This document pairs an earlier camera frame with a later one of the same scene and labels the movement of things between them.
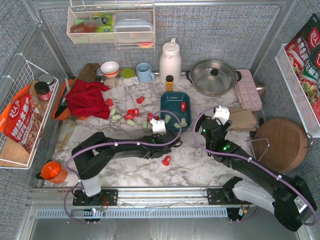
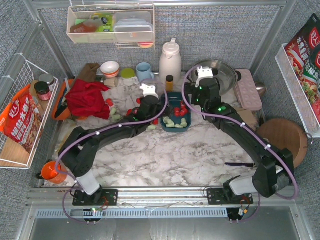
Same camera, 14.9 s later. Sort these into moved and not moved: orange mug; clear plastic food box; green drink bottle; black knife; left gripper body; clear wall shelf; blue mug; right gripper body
Moved: left gripper body; right gripper body
Not moved: black knife; clear plastic food box; orange mug; green drink bottle; clear wall shelf; blue mug
